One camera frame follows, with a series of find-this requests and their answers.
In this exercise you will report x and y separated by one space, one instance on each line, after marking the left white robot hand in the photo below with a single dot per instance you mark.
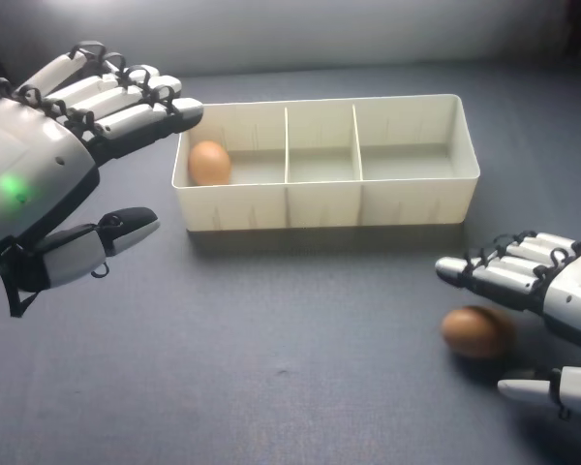
24 160

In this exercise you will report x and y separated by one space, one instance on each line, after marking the white backdrop panel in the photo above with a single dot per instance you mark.
271 29

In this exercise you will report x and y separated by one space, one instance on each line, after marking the cream three-compartment tray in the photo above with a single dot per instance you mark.
406 203

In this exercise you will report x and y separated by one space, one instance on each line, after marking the brown egg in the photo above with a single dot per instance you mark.
209 163
472 333

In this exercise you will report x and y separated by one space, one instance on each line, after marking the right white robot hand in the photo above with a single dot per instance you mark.
576 290

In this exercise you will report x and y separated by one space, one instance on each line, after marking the grey table cloth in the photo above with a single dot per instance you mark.
271 363

